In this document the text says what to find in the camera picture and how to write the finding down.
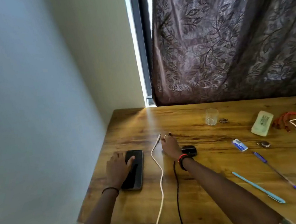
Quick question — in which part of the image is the red multi-head cable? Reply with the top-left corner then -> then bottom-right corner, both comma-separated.
270,110 -> 296,135

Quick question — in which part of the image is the white and blue eraser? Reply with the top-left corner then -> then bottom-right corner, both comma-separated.
231,137 -> 249,154

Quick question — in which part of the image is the person's right forearm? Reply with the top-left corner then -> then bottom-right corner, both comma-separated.
182,146 -> 286,224

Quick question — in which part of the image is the black thread wristband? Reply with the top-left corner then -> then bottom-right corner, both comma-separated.
101,185 -> 120,199

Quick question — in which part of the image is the black charging cable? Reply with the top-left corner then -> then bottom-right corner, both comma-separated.
164,132 -> 186,224

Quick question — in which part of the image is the person's right hand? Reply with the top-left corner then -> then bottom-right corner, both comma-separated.
159,131 -> 184,162

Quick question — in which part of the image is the person's left forearm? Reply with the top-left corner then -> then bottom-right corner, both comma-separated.
58,187 -> 124,224

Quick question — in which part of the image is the black beaded bracelet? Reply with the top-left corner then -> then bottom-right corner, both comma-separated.
178,155 -> 195,172

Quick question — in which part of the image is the brown leaf-patterned curtain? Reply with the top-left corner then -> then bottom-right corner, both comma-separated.
139,0 -> 296,115

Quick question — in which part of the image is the clear drinking glass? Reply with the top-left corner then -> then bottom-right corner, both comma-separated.
204,107 -> 221,127

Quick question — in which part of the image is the red wristband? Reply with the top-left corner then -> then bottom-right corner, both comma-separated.
177,153 -> 190,164

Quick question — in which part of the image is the light blue pen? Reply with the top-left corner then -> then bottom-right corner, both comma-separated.
231,165 -> 286,211

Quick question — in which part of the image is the black earbuds case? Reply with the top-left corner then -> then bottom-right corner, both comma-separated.
180,144 -> 198,158

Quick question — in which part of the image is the pale green plastic case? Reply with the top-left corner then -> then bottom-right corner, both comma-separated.
248,109 -> 277,138

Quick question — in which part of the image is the small round silver object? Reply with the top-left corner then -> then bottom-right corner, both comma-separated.
256,139 -> 271,150

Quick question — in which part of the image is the blue capped clear pen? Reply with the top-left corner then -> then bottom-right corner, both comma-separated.
252,146 -> 296,197

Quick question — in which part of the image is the person's left hand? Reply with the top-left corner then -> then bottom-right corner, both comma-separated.
103,149 -> 140,191

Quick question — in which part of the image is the white charging cable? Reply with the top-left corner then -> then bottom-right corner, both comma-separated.
142,134 -> 174,224

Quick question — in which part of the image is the black smartphone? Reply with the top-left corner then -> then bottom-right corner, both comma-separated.
116,148 -> 149,192

